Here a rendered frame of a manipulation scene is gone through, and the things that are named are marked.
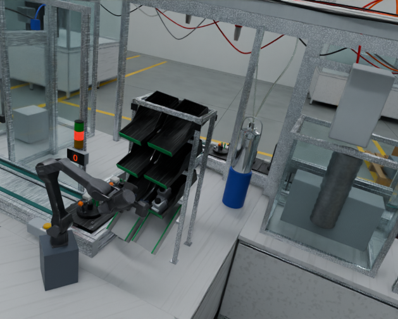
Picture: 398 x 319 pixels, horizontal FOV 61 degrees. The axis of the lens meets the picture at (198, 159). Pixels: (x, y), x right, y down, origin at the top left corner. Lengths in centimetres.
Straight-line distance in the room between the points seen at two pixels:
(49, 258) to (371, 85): 169
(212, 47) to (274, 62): 216
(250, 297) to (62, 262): 128
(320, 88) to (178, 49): 524
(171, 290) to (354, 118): 127
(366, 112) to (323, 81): 812
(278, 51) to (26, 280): 1099
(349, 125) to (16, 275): 178
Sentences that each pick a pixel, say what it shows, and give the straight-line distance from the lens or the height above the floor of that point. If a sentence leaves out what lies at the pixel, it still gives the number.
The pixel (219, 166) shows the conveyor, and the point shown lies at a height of 92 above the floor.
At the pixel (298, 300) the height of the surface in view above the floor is 58.
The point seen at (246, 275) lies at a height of 59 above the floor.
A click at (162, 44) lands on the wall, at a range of 1271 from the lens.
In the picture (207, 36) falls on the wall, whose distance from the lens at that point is 1223.
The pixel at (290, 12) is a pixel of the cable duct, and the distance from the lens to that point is 179.
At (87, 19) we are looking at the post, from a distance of 182.
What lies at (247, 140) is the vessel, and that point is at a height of 137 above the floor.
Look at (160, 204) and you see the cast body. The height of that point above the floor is 126.
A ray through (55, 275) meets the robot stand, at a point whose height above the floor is 94.
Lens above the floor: 211
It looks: 25 degrees down
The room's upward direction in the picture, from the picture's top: 11 degrees clockwise
